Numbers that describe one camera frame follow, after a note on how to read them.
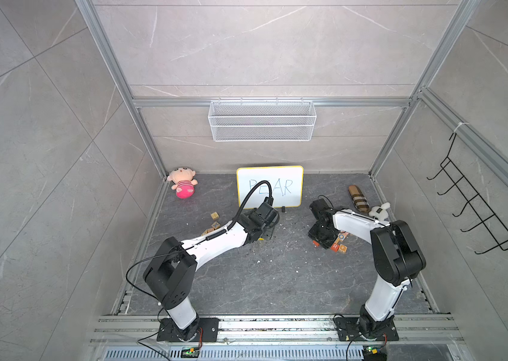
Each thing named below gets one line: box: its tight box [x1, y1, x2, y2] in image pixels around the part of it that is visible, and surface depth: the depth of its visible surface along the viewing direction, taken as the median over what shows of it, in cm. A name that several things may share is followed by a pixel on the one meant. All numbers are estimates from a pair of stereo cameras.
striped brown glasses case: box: [347, 185, 371, 213], surface depth 109 cm
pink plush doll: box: [166, 166, 198, 200], surface depth 112 cm
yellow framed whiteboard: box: [235, 165, 304, 210], surface depth 100 cm
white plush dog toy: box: [368, 202, 391, 222], surface depth 103 cm
